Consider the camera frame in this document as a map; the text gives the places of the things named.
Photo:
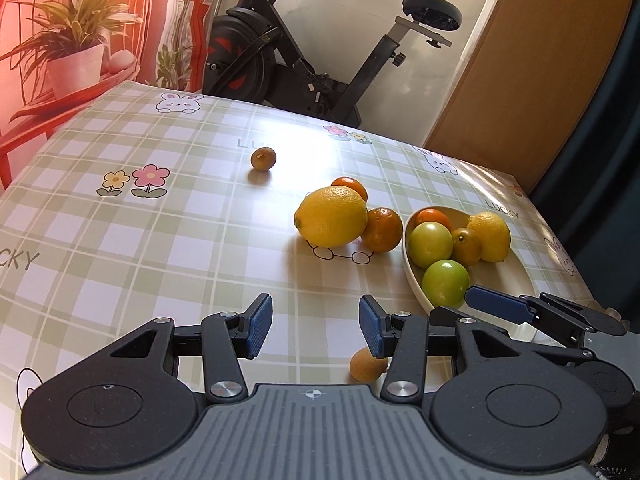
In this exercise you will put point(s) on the small brown longan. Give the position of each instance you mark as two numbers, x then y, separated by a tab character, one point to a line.
263	159
365	366

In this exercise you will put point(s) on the bright orange tangerine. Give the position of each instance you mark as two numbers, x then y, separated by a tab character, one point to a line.
432	216
352	186

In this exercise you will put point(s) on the yellow-green jujube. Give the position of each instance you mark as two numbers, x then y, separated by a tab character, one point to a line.
430	244

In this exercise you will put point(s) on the cream round plate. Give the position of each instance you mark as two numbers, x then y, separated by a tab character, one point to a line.
495	275

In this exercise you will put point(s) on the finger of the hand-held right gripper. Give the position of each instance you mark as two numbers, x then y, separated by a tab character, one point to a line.
495	302
442	315

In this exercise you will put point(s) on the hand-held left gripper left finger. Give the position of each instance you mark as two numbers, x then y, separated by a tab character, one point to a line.
260	325

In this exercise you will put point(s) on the wooden panel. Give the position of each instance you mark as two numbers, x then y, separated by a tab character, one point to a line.
525	60

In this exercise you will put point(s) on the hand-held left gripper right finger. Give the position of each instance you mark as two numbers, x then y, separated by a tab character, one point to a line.
370	325

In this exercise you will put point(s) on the dark orange tangerine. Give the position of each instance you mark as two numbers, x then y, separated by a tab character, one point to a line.
382	230
466	246

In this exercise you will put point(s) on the green jujube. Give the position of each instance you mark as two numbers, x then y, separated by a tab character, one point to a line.
445	284

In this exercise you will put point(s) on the dark teal curtain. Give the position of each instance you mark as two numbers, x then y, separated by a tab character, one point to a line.
600	160

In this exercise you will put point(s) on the yellow lemon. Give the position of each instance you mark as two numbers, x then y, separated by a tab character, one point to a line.
330	216
492	236

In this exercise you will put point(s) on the black exercise bike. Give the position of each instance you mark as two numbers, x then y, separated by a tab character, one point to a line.
250	45

